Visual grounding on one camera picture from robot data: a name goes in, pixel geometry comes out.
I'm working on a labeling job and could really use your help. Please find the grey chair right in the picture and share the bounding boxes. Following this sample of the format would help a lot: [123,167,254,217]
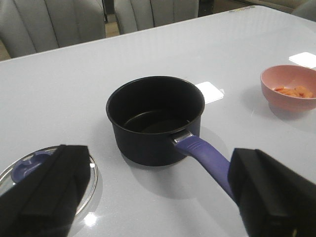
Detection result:
[114,0,199,35]

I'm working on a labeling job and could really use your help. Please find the orange ham slices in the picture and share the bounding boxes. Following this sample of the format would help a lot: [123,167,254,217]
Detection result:
[274,86,314,98]

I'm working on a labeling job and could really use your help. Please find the grey chair left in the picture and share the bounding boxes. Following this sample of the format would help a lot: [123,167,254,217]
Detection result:
[0,0,106,58]

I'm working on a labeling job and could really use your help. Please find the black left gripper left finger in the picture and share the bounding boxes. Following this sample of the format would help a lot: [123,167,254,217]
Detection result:
[0,145,90,237]

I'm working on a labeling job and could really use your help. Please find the pink bowl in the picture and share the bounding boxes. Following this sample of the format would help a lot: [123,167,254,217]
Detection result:
[260,65,316,112]

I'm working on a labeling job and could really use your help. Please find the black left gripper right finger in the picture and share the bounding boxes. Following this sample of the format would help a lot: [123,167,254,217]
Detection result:
[229,148,316,237]

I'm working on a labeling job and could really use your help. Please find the dark blue saucepan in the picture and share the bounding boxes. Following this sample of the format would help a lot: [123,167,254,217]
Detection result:
[106,76,233,197]

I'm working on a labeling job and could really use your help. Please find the grey chair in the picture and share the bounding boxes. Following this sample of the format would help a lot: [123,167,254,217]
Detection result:
[0,0,106,58]
[114,0,199,35]

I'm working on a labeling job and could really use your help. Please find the glass pot lid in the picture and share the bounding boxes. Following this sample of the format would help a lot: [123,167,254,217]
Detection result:
[0,146,98,216]

